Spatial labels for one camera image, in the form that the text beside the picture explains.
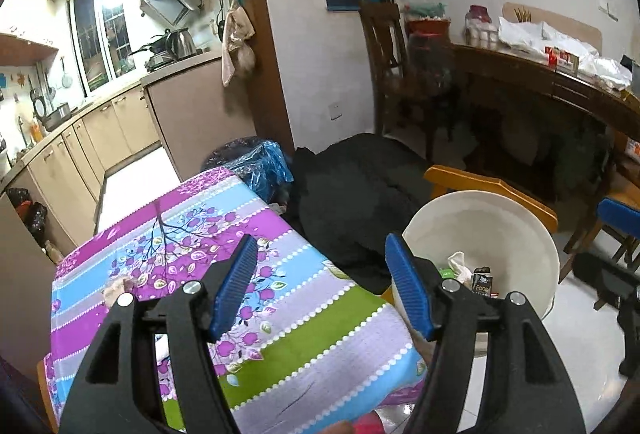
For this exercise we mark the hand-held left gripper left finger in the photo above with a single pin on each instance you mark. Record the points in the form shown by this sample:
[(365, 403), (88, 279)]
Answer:
[(232, 284)]

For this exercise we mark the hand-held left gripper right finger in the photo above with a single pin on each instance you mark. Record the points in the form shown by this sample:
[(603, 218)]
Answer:
[(407, 284)]

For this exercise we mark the white tissue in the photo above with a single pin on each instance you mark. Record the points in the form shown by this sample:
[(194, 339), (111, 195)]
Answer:
[(459, 266)]

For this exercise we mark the white plastic bucket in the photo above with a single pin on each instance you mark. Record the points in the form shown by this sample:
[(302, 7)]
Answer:
[(490, 224)]

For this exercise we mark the green small wrapper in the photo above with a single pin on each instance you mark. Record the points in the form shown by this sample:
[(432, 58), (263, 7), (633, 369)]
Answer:
[(446, 271)]

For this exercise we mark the black small box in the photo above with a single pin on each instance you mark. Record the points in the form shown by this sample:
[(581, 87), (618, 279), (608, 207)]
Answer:
[(482, 284)]

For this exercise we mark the striped floral tablecloth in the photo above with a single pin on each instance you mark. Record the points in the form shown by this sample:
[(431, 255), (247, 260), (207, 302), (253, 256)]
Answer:
[(310, 314)]

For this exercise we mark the black cloth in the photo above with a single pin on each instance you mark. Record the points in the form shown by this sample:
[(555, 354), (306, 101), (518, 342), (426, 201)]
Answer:
[(360, 194)]

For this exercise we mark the pale pink crumpled paper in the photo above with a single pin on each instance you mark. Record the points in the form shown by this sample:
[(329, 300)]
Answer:
[(117, 286)]

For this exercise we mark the bin with blue bag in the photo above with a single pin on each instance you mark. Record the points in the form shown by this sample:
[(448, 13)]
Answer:
[(255, 164)]

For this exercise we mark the beige kitchen base cabinets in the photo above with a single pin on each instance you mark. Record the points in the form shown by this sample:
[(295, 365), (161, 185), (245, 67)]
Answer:
[(125, 124)]

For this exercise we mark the black stool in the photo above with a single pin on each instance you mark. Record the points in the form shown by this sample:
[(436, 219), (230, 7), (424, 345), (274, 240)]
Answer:
[(615, 284)]

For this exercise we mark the black plastic bags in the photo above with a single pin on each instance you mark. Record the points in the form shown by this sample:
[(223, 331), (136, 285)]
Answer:
[(27, 214)]

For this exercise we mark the dark wooden chair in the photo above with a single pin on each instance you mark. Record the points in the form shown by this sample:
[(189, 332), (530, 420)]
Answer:
[(395, 64)]

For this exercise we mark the blue seat wooden stool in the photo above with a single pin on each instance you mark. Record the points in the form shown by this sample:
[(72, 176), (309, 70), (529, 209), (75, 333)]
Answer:
[(620, 211)]

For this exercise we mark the dark wooden table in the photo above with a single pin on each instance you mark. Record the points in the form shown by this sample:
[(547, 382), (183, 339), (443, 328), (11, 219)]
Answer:
[(550, 104)]

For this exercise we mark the gas stove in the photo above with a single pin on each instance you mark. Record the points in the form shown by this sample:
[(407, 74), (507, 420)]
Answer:
[(160, 62)]

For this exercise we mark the hanging beige cloth bag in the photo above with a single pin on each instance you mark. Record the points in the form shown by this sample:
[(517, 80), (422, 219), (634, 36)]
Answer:
[(239, 44)]

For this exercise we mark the grey metal pot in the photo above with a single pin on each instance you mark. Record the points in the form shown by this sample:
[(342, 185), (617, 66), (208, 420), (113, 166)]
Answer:
[(54, 117)]

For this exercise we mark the steel kettle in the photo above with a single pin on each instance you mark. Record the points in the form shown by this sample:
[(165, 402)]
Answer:
[(181, 43)]

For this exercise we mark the orange bottle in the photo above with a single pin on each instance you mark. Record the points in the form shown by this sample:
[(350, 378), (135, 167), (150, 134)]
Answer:
[(36, 130)]

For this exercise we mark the black frying pan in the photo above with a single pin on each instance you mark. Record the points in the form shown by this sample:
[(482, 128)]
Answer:
[(150, 48)]

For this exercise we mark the hanging black pan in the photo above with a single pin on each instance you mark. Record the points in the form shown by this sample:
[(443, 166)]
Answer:
[(220, 27)]

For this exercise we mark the red basin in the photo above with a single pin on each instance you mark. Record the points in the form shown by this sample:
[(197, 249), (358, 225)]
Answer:
[(427, 27)]

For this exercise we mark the hanging strainer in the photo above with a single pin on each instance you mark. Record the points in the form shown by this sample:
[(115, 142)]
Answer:
[(65, 77)]

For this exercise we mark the jar with red lid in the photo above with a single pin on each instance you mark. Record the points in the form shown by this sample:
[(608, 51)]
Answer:
[(477, 24)]

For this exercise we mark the red and white boxes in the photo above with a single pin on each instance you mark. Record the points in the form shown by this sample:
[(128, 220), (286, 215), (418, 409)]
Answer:
[(560, 58)]

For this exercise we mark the kitchen window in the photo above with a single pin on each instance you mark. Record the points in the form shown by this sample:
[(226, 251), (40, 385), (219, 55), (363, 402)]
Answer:
[(100, 34)]

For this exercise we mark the pile of white plastic bags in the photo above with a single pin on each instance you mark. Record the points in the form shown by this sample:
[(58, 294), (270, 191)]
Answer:
[(565, 44)]

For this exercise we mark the light wooden board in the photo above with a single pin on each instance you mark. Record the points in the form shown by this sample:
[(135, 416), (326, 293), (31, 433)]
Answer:
[(590, 32)]

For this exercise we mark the white wall socket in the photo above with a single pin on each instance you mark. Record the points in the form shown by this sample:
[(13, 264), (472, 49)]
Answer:
[(336, 111)]

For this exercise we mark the brown wooden door frame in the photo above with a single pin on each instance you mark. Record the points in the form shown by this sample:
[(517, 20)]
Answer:
[(270, 79)]

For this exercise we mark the beige wall cabinets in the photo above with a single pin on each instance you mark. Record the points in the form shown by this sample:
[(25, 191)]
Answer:
[(25, 47)]

